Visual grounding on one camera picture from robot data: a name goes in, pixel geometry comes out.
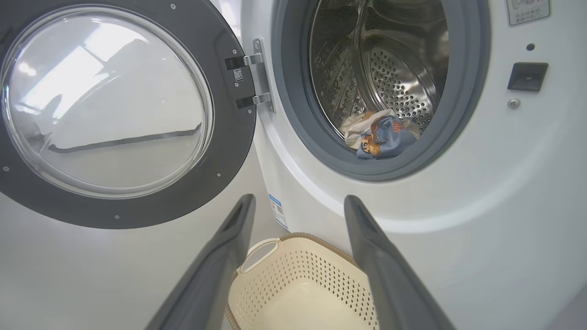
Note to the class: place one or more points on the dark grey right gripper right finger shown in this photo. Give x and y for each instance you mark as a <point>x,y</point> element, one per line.
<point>390,284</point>

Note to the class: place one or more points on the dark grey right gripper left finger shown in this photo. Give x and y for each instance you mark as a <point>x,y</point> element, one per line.
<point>215,275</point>

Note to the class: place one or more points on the round black glass washer door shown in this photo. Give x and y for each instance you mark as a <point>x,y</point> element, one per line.
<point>229,151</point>

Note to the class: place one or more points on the blue printed garment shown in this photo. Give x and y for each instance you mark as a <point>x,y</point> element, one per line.
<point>390,137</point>

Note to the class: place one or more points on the cream printed garment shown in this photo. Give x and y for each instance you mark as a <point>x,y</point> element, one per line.
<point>355,128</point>

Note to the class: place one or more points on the white front-load washing machine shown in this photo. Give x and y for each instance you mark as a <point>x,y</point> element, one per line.
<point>504,206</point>

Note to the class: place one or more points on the metal washer door hinge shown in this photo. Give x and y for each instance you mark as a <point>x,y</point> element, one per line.
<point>262,68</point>

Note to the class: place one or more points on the perforated steel washer drum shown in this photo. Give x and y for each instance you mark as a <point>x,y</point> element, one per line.
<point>399,68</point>

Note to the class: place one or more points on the black door latch socket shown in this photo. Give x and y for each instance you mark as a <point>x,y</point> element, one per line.
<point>527,76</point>

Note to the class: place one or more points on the cream perforated laundry basket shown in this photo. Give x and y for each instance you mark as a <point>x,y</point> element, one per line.
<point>298,298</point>

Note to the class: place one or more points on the blue energy label sticker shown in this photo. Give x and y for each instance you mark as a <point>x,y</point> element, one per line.
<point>278,213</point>

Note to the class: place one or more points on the black QR code sticker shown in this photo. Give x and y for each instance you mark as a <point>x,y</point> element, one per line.
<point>238,75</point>

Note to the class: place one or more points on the small silver screw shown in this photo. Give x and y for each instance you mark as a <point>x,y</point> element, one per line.
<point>514,103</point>

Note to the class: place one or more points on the grey warning label sticker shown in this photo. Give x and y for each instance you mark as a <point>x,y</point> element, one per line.
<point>527,11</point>

